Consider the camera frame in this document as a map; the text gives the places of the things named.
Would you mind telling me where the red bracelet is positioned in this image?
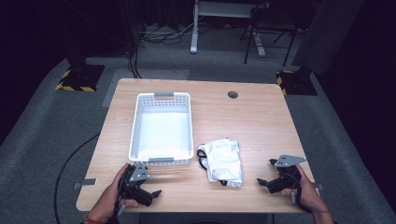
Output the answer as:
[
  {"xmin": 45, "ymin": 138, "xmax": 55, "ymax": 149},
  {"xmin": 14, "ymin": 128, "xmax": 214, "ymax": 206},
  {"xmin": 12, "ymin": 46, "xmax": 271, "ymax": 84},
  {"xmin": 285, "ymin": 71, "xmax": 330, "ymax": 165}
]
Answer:
[{"xmin": 83, "ymin": 214, "xmax": 108, "ymax": 224}]

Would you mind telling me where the black chair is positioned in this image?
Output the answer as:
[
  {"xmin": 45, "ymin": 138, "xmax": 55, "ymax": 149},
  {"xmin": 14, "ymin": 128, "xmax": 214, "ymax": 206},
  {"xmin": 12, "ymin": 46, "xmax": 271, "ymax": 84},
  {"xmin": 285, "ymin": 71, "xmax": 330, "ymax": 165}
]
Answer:
[{"xmin": 239, "ymin": 4, "xmax": 301, "ymax": 67}]

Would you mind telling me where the white garment with black strap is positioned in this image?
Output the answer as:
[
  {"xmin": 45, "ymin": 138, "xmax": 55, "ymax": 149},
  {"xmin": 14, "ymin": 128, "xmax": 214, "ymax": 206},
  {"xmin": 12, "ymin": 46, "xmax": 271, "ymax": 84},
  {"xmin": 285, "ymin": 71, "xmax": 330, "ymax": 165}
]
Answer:
[{"xmin": 196, "ymin": 137, "xmax": 244, "ymax": 189}]

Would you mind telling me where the black floor cable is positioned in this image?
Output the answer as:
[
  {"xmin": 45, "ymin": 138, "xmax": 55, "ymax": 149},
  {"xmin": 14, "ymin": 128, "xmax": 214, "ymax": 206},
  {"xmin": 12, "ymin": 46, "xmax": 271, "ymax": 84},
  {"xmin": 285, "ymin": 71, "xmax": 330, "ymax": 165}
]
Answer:
[{"xmin": 53, "ymin": 133, "xmax": 101, "ymax": 224}]

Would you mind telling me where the left hand-held gripper cable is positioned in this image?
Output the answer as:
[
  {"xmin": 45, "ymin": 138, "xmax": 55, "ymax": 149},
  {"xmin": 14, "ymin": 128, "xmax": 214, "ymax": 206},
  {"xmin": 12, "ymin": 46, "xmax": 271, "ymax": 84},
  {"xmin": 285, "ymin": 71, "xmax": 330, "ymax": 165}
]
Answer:
[{"xmin": 112, "ymin": 186, "xmax": 128, "ymax": 219}]

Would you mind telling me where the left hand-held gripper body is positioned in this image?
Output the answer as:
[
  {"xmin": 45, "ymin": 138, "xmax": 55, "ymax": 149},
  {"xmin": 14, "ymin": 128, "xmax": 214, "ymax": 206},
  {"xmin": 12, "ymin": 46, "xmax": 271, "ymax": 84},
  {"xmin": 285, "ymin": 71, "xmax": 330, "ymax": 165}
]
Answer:
[{"xmin": 119, "ymin": 163, "xmax": 153, "ymax": 203}]

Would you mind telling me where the grey upright panel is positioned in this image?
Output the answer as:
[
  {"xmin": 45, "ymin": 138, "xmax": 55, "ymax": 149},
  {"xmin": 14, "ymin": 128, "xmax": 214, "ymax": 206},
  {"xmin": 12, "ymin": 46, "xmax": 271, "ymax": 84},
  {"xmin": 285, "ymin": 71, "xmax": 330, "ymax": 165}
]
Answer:
[{"xmin": 290, "ymin": 0, "xmax": 366, "ymax": 77}]

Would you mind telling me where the bundle of floor cables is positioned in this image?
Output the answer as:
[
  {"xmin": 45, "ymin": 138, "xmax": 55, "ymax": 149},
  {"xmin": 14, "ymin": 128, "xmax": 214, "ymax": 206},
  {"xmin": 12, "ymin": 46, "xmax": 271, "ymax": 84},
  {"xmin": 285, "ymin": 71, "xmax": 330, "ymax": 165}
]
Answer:
[{"xmin": 137, "ymin": 21, "xmax": 195, "ymax": 46}]

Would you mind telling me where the white desk frame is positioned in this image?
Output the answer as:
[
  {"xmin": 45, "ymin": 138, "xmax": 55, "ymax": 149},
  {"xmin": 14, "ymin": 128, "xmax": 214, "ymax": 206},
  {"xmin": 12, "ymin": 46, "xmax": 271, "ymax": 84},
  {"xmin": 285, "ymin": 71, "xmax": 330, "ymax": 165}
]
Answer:
[{"xmin": 189, "ymin": 0, "xmax": 267, "ymax": 59}]

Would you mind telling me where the white plastic basket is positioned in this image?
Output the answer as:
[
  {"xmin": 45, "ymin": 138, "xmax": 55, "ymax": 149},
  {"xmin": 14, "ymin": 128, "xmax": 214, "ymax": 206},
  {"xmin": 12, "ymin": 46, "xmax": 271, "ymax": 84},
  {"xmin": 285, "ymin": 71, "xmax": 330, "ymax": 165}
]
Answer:
[{"xmin": 128, "ymin": 91, "xmax": 194, "ymax": 167}]

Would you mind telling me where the person's left hand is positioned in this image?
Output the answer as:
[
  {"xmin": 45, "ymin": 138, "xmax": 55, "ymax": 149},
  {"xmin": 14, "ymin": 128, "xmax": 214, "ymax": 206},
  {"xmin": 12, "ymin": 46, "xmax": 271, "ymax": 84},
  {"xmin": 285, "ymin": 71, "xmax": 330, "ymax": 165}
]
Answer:
[{"xmin": 92, "ymin": 162, "xmax": 140, "ymax": 218}]

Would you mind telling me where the person's right hand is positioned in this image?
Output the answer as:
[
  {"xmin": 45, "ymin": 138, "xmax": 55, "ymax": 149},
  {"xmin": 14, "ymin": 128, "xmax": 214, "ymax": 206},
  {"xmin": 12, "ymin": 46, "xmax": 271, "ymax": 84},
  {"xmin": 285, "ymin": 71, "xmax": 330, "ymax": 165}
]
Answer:
[{"xmin": 279, "ymin": 163, "xmax": 330, "ymax": 215}]

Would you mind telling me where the black yellow striped stand base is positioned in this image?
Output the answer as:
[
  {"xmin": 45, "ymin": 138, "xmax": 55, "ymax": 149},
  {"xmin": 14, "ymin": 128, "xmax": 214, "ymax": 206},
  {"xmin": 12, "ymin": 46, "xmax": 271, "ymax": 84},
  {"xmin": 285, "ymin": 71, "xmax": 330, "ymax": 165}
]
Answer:
[
  {"xmin": 276, "ymin": 68, "xmax": 318, "ymax": 97},
  {"xmin": 54, "ymin": 63, "xmax": 106, "ymax": 93}
]

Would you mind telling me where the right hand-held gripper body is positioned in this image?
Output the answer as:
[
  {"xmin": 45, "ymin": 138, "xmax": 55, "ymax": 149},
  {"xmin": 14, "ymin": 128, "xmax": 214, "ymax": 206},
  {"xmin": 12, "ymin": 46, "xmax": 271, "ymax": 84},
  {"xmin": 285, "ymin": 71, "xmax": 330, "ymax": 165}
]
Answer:
[{"xmin": 266, "ymin": 154, "xmax": 308, "ymax": 195}]

